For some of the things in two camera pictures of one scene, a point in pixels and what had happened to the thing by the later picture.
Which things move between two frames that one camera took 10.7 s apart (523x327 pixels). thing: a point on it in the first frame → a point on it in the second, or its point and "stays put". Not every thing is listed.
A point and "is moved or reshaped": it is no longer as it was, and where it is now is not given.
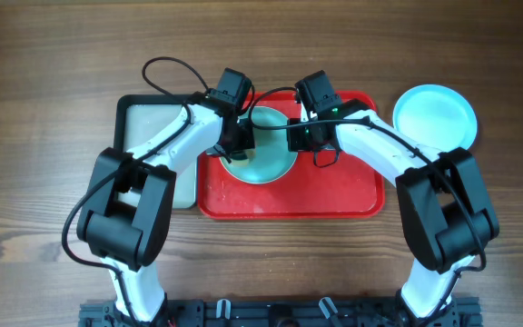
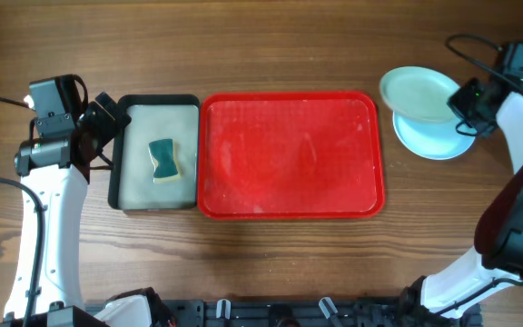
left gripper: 241,137 → 100,120
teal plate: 272,160 → 419,94
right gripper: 300,136 → 463,106
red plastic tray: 343,183 stays put
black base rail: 280,312 stays put
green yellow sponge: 244,162 is moved or reshaped
